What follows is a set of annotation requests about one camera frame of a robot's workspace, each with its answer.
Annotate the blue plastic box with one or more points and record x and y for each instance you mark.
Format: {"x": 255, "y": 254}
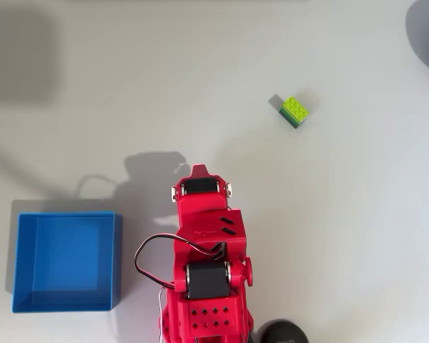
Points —
{"x": 68, "y": 257}

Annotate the green lego block stack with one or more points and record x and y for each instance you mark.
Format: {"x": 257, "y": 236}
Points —
{"x": 295, "y": 109}

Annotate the black gooseneck stand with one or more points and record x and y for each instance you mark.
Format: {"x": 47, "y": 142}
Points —
{"x": 282, "y": 333}

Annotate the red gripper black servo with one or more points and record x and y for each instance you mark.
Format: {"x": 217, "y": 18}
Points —
{"x": 202, "y": 201}

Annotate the red robot arm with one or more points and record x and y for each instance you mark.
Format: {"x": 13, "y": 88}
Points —
{"x": 207, "y": 221}

